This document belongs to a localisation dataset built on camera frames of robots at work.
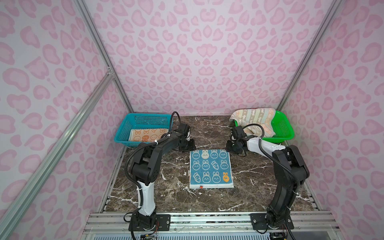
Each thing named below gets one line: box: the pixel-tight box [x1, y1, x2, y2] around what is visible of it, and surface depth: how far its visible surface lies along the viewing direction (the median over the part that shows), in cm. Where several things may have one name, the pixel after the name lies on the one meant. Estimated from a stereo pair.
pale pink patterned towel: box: [229, 107, 276, 137], surface depth 112 cm
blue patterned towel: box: [189, 149, 234, 189], surface depth 92 cm
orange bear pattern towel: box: [128, 129, 169, 142], surface depth 108 cm
